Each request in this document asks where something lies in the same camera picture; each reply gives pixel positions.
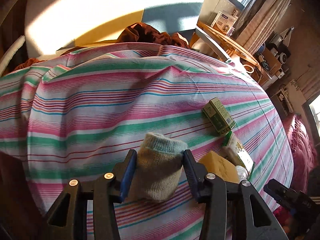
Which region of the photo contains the white product box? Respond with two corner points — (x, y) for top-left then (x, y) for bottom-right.
(210, 11), (238, 35)

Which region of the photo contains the brown crumpled cloth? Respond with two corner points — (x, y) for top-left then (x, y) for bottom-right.
(117, 22), (190, 49)

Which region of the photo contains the cluttered shelf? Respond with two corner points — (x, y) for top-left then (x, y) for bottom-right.
(255, 27), (295, 90)

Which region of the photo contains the cream blue sock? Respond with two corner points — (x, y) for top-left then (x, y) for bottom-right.
(129, 132), (188, 202)

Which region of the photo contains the green small carton box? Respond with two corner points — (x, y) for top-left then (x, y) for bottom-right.
(202, 98), (236, 135)

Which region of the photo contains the red blanket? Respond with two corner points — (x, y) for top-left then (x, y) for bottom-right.
(272, 113), (320, 230)

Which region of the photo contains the striped curtain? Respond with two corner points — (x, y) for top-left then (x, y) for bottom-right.
(233, 0), (291, 54)

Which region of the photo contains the striped bed sheet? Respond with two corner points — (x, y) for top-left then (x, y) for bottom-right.
(1, 43), (293, 239)

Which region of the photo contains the cracker packet yellow label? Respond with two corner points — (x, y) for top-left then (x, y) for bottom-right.
(223, 131), (255, 180)

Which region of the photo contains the white plastic wrapped ball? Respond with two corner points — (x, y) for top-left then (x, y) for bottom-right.
(235, 165), (249, 181)

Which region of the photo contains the wooden side table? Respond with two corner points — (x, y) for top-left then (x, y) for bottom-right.
(189, 21), (260, 67)

